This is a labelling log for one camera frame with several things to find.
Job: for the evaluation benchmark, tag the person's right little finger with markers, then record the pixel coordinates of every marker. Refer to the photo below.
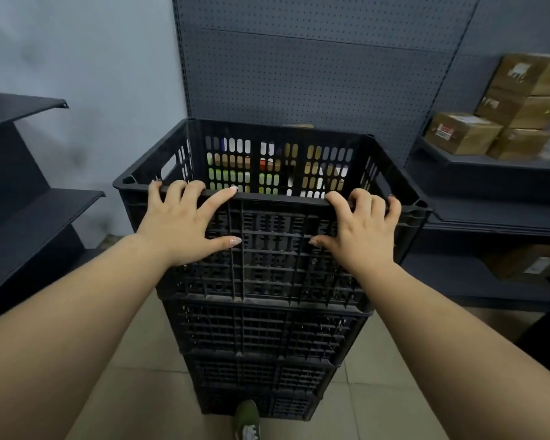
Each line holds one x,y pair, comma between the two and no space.
393,213

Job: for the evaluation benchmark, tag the person's left forearm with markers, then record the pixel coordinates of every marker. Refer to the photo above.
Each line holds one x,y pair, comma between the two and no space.
73,325

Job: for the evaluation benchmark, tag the brown cardboard box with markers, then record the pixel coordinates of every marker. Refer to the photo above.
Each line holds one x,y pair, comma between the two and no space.
518,144
531,73
518,109

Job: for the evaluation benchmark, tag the grey pegboard back panel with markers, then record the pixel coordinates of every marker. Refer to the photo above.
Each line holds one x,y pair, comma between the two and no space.
311,64

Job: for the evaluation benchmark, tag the black plastic crate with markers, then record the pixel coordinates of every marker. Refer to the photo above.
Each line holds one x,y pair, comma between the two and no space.
275,265
266,403
266,329
261,373

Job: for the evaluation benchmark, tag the person's left thumb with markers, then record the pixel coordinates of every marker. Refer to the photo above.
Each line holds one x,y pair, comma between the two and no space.
222,243

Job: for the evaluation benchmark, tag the person's left hand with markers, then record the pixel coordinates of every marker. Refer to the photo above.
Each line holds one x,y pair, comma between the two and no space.
176,229

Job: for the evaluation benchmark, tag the white label cardboard box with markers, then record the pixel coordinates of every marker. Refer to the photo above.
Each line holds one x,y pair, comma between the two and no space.
527,263

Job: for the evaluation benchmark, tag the person's right forearm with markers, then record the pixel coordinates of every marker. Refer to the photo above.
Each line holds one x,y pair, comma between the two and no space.
453,352

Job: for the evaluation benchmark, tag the green shoe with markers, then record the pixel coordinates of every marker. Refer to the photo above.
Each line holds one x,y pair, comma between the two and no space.
246,419

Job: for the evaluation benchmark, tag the person's right thumb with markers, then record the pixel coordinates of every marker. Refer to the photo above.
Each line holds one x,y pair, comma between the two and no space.
325,243

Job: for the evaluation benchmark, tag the red label cardboard box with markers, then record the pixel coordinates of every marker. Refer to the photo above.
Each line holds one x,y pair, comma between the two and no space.
463,132

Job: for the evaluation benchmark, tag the person's left middle finger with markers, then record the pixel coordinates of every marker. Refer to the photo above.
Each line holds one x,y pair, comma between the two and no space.
193,193

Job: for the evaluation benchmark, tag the person's right hand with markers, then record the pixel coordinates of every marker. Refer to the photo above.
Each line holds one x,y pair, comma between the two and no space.
366,238

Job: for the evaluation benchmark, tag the dark metal shelf unit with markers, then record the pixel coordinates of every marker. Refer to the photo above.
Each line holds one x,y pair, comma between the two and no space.
23,215

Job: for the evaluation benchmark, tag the dark shelf unit with pegboard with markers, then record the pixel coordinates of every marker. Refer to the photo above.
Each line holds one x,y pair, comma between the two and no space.
481,210

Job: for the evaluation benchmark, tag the person's left little finger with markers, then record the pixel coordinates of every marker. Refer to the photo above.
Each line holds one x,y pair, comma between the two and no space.
154,193

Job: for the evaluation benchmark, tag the person's right middle finger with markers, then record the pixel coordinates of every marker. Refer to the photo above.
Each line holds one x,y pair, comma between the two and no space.
361,201

